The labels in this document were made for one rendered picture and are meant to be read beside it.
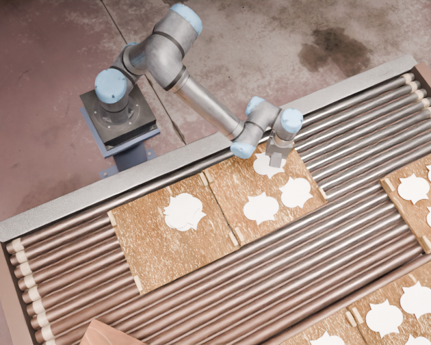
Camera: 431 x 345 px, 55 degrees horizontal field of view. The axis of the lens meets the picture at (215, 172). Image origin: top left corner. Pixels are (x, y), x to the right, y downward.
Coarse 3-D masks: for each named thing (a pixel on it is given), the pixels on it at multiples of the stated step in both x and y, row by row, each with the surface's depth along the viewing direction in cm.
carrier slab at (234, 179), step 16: (224, 160) 174; (240, 160) 175; (288, 160) 177; (224, 176) 172; (240, 176) 172; (256, 176) 173; (272, 176) 173; (288, 176) 174; (304, 176) 175; (224, 192) 169; (240, 192) 170; (256, 192) 170; (272, 192) 171; (224, 208) 167; (240, 208) 167; (288, 208) 169; (304, 208) 169; (240, 224) 165; (256, 224) 166; (272, 224) 166
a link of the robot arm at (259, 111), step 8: (248, 104) 142; (256, 104) 140; (264, 104) 141; (272, 104) 142; (248, 112) 142; (256, 112) 140; (264, 112) 140; (272, 112) 140; (248, 120) 139; (256, 120) 138; (264, 120) 139; (272, 120) 140; (264, 128) 140
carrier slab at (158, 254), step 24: (168, 192) 167; (192, 192) 168; (120, 216) 162; (144, 216) 163; (216, 216) 165; (120, 240) 159; (144, 240) 160; (168, 240) 161; (192, 240) 161; (216, 240) 162; (144, 264) 157; (168, 264) 157; (192, 264) 158; (144, 288) 153
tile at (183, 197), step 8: (176, 200) 164; (184, 200) 164; (192, 200) 164; (168, 208) 163; (176, 208) 163; (184, 208) 163; (192, 208) 163; (168, 216) 161; (176, 216) 162; (184, 216) 162; (192, 216) 162; (176, 224) 160; (184, 224) 161; (192, 224) 161
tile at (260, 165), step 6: (258, 156) 175; (264, 156) 176; (258, 162) 174; (264, 162) 175; (282, 162) 175; (258, 168) 173; (264, 168) 174; (270, 168) 174; (276, 168) 174; (282, 168) 174; (258, 174) 173; (264, 174) 173; (270, 174) 173
